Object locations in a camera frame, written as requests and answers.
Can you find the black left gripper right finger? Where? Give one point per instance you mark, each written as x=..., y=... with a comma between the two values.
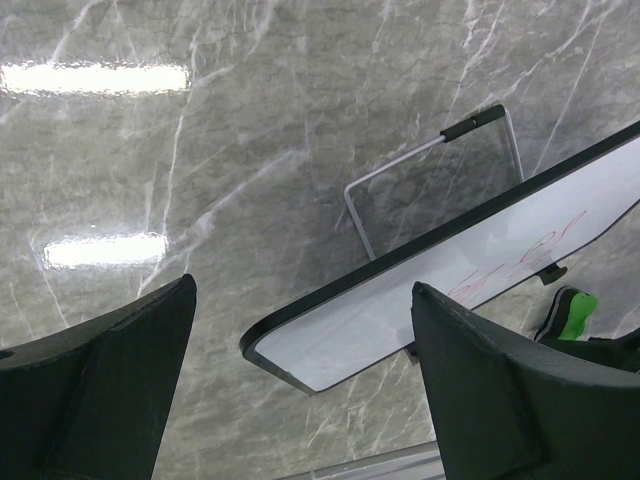
x=506, y=407

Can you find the white board with black frame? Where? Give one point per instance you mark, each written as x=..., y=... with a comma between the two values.
x=345, y=327

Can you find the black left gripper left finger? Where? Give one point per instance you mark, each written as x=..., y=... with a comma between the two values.
x=92, y=401

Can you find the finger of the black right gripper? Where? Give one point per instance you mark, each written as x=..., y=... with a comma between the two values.
x=620, y=353

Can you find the green bone-shaped eraser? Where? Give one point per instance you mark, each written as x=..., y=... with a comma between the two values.
x=568, y=315

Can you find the aluminium rail at table front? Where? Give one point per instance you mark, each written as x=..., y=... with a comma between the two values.
x=421, y=461

